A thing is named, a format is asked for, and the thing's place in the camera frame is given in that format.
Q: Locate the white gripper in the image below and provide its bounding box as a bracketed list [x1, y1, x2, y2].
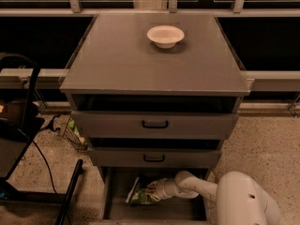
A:
[146, 178, 198, 200]

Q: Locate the green jalapeno chip bag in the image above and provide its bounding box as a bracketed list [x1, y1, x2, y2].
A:
[126, 177, 160, 205]

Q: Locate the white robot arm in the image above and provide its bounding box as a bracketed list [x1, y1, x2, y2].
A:
[146, 171, 280, 225]

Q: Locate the grey bottom drawer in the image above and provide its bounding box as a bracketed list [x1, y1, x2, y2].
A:
[100, 167, 207, 224]

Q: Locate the grey drawer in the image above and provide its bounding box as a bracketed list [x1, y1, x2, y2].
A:
[72, 95, 238, 140]
[100, 167, 207, 224]
[88, 139, 221, 168]

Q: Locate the grey middle drawer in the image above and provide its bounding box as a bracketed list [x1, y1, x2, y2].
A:
[88, 139, 221, 168]

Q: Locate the grey drawer cabinet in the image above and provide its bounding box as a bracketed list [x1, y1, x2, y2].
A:
[61, 14, 249, 178]

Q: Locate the grey top drawer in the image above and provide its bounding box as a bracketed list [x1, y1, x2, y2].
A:
[72, 95, 238, 140]

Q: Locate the white bowl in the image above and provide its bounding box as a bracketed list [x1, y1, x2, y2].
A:
[147, 25, 185, 49]

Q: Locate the black middle drawer handle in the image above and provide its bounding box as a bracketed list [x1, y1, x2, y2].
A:
[143, 155, 165, 163]

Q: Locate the black drawer handle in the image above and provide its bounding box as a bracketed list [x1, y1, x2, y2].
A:
[143, 155, 165, 163]
[142, 120, 169, 129]

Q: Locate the black top drawer handle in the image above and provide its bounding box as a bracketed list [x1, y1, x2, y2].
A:
[142, 120, 169, 129]

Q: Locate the wire basket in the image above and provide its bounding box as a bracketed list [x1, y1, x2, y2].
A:
[63, 117, 88, 152]

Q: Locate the black cable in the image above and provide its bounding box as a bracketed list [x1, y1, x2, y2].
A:
[31, 114, 73, 225]

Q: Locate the black chair frame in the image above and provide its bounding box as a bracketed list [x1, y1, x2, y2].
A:
[0, 52, 83, 225]

